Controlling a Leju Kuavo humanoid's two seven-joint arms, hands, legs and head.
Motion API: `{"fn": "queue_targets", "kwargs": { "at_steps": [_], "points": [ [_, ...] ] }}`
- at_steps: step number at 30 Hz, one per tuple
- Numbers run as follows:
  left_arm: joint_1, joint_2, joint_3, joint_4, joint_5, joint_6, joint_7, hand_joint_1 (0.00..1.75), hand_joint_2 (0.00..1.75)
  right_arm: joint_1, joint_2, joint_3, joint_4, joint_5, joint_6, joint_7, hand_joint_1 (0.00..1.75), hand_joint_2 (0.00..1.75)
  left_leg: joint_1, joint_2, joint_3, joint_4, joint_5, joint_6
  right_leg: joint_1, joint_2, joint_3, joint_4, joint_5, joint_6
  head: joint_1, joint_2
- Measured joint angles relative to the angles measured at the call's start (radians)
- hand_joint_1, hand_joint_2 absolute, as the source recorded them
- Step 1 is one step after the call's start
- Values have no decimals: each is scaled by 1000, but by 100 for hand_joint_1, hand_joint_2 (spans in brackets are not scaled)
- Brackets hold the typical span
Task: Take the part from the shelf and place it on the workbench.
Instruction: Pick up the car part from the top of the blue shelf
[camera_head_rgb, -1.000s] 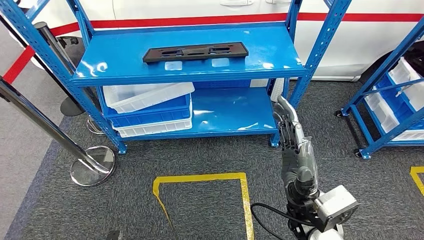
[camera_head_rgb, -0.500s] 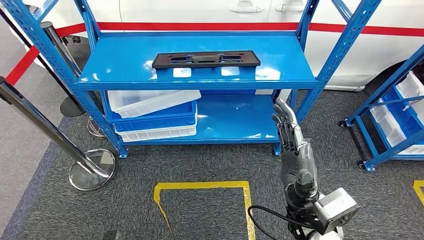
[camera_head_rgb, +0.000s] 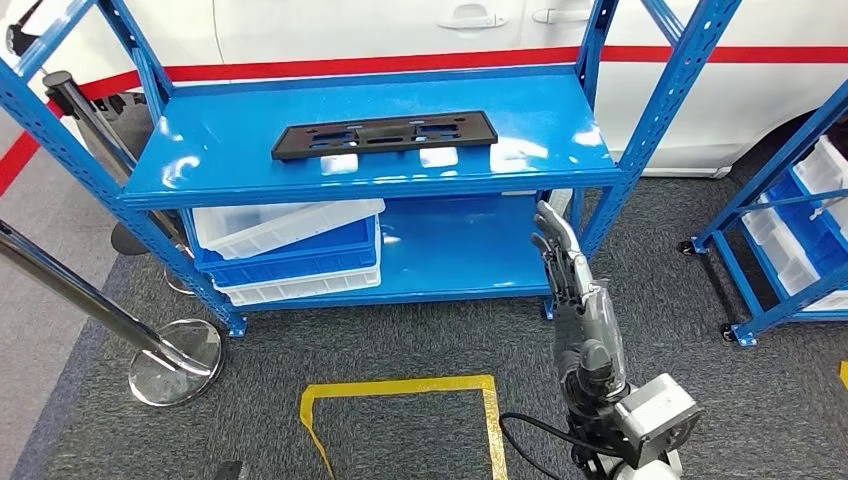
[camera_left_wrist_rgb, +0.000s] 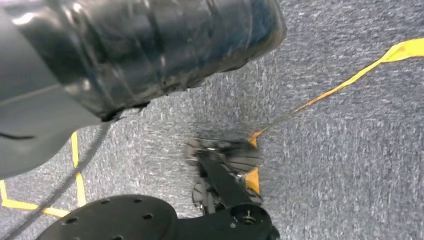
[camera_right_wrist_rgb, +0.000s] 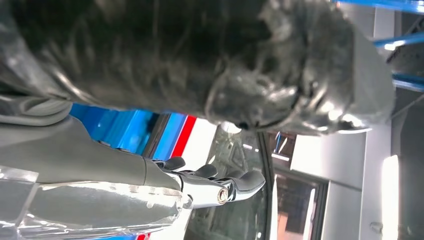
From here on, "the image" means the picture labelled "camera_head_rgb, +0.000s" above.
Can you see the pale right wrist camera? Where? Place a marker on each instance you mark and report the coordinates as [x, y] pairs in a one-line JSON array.
[[656, 417]]

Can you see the blue metal shelf rack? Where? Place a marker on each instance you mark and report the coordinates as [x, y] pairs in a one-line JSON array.
[[762, 324], [265, 132]]

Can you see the white plastic crate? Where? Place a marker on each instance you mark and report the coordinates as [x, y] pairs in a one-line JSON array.
[[298, 288], [825, 172], [778, 255]]

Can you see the black plastic plate frame part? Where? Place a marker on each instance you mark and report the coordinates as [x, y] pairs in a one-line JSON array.
[[384, 130]]

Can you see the chrome stanchion post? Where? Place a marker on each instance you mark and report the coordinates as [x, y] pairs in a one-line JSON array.
[[99, 139], [175, 364]]

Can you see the yellow floor tape square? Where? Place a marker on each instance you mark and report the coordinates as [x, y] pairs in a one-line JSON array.
[[844, 374], [397, 385]]

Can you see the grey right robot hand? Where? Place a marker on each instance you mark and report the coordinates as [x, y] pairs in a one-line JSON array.
[[590, 331]]

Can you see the white lattice crate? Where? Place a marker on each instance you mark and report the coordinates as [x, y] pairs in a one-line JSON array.
[[560, 202]]

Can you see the white car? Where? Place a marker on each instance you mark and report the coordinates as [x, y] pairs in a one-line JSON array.
[[331, 26]]

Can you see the blue plastic crate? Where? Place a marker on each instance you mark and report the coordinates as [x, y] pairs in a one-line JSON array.
[[298, 262], [805, 225]]

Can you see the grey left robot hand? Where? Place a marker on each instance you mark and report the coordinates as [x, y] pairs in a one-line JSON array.
[[228, 472]]

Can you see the black stanchion post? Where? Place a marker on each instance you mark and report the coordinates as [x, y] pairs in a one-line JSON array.
[[129, 240]]

